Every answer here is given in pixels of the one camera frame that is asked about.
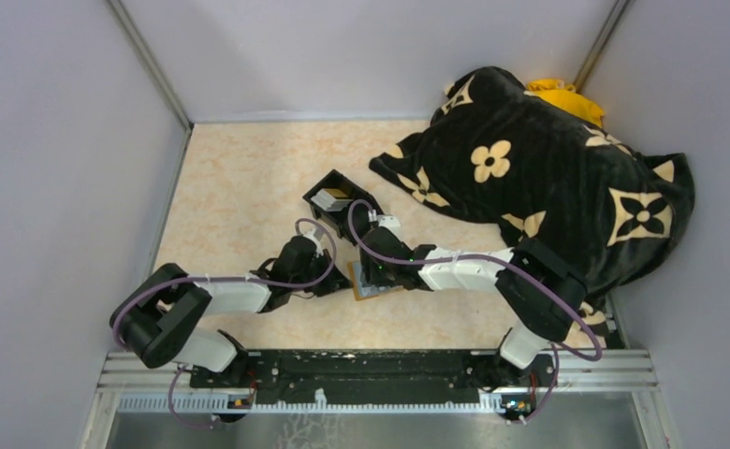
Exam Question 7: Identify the black flower-pattern blanket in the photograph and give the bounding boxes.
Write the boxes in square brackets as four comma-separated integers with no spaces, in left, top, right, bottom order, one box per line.
[369,66,695,311]

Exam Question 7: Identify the yellow cloth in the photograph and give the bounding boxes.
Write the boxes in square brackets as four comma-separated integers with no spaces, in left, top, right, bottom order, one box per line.
[526,79,605,127]

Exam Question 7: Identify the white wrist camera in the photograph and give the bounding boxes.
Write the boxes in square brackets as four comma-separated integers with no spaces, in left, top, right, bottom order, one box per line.
[302,224,329,253]
[368,210,402,236]

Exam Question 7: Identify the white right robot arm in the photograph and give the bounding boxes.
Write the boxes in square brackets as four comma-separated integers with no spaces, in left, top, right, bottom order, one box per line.
[355,226,593,385]

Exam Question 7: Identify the black plastic card box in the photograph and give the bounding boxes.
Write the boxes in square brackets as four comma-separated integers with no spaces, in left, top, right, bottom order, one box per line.
[302,169,384,245]

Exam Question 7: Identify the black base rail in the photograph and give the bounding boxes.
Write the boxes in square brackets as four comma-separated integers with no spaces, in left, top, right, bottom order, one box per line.
[95,346,661,428]

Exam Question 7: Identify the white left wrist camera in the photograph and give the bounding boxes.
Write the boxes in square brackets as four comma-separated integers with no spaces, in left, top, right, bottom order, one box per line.
[302,224,329,253]

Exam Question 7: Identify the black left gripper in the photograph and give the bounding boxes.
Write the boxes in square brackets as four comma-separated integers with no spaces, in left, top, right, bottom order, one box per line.
[291,249,354,297]

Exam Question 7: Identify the stack of white cards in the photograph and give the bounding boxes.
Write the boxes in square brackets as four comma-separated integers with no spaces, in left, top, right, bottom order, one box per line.
[311,188,353,212]

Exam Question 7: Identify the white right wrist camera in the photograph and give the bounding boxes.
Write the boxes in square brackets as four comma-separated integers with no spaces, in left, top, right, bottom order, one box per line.
[368,210,402,236]

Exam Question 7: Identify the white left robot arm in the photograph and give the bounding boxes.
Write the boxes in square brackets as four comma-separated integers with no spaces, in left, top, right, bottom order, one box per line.
[109,235,352,387]

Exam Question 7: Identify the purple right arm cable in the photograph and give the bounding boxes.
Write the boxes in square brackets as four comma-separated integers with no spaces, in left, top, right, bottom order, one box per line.
[346,199,605,426]

